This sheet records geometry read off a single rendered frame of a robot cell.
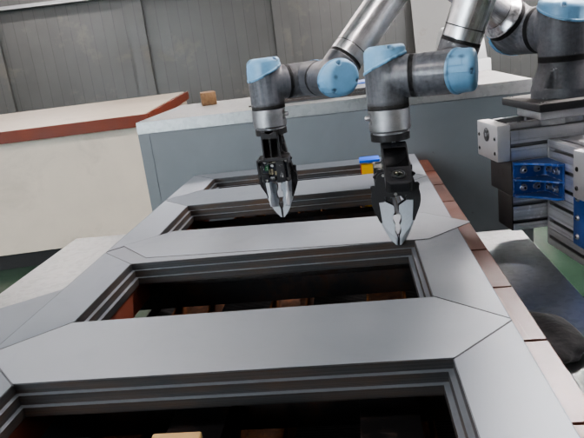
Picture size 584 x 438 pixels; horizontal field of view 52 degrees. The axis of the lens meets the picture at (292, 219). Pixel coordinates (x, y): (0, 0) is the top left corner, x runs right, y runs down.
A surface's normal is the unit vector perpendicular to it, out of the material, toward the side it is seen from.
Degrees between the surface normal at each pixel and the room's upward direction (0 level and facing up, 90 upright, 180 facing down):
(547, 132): 90
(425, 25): 81
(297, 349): 0
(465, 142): 90
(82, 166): 90
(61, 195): 90
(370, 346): 0
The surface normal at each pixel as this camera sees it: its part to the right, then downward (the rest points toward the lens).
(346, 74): 0.39, 0.21
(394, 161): -0.11, -0.71
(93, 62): 0.06, 0.26
